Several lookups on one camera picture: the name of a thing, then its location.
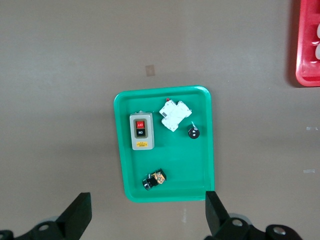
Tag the black orange push button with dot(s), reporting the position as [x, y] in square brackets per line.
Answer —
[155, 180]

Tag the metal white pipe fitting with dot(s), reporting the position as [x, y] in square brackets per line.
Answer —
[318, 52]

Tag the red tray with fittings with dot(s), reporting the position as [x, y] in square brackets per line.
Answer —
[303, 50]

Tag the white circuit breaker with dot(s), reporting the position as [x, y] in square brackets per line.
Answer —
[175, 116]

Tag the grey switch box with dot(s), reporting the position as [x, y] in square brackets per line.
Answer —
[150, 130]

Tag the green plastic tray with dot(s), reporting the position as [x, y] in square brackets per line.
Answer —
[185, 160]

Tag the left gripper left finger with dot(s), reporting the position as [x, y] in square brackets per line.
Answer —
[75, 217]

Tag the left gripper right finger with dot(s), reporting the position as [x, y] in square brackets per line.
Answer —
[217, 220]

